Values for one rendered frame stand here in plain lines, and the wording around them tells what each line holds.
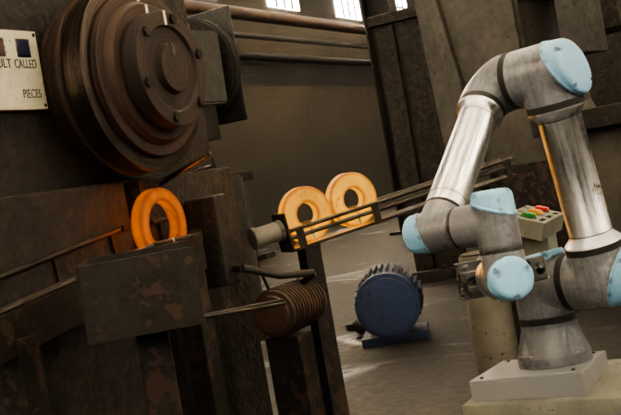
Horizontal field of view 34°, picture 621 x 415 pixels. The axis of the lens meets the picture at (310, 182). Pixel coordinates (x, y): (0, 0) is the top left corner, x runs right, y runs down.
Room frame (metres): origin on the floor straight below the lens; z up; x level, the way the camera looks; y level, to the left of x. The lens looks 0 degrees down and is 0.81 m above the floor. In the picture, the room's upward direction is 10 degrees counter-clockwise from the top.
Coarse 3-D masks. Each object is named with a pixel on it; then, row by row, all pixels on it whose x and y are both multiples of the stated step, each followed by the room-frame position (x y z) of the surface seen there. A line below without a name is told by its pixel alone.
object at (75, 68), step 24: (96, 0) 2.32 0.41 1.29; (72, 24) 2.29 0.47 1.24; (72, 48) 2.26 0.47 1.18; (72, 72) 2.26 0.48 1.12; (72, 96) 2.27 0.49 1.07; (96, 96) 2.26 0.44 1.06; (96, 120) 2.26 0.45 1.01; (96, 144) 2.32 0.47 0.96; (120, 144) 2.32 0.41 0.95; (144, 168) 2.38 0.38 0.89; (168, 168) 2.47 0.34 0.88
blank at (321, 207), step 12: (288, 192) 2.75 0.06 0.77; (300, 192) 2.75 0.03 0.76; (312, 192) 2.77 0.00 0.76; (288, 204) 2.73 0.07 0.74; (300, 204) 2.75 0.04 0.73; (312, 204) 2.77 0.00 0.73; (324, 204) 2.78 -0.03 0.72; (288, 216) 2.73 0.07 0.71; (324, 216) 2.78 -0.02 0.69; (312, 228) 2.76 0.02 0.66; (312, 240) 2.76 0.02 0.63
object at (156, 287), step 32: (128, 256) 2.01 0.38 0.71; (160, 256) 1.76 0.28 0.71; (192, 256) 1.77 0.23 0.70; (96, 288) 1.74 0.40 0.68; (128, 288) 1.75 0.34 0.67; (160, 288) 1.76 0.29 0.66; (192, 288) 1.77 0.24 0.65; (96, 320) 1.74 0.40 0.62; (128, 320) 1.75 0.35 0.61; (160, 320) 1.76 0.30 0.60; (192, 320) 1.76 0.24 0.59; (160, 352) 1.88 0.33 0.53; (160, 384) 1.88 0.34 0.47
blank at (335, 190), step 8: (336, 176) 2.84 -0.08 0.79; (344, 176) 2.82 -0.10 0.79; (352, 176) 2.83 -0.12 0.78; (360, 176) 2.85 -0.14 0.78; (336, 184) 2.81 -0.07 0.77; (344, 184) 2.82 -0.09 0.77; (352, 184) 2.83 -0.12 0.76; (360, 184) 2.84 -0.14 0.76; (368, 184) 2.85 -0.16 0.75; (328, 192) 2.81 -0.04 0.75; (336, 192) 2.80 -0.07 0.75; (344, 192) 2.82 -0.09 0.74; (360, 192) 2.85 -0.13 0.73; (368, 192) 2.85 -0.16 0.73; (328, 200) 2.80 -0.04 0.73; (336, 200) 2.80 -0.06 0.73; (360, 200) 2.86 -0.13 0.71; (368, 200) 2.85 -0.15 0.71; (376, 200) 2.86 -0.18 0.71; (336, 208) 2.80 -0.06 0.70; (344, 208) 2.81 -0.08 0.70; (368, 208) 2.85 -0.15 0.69; (344, 216) 2.81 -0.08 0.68; (368, 216) 2.85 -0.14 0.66; (344, 224) 2.81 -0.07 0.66; (352, 224) 2.82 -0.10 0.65; (360, 224) 2.83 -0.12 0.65
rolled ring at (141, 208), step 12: (144, 192) 2.43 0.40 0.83; (156, 192) 2.44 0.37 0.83; (168, 192) 2.48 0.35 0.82; (144, 204) 2.39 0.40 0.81; (168, 204) 2.49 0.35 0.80; (180, 204) 2.52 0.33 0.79; (132, 216) 2.39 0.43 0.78; (144, 216) 2.39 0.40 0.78; (168, 216) 2.51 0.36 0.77; (180, 216) 2.51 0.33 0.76; (132, 228) 2.38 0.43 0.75; (144, 228) 2.38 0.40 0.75; (180, 228) 2.50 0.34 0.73; (144, 240) 2.38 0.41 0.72
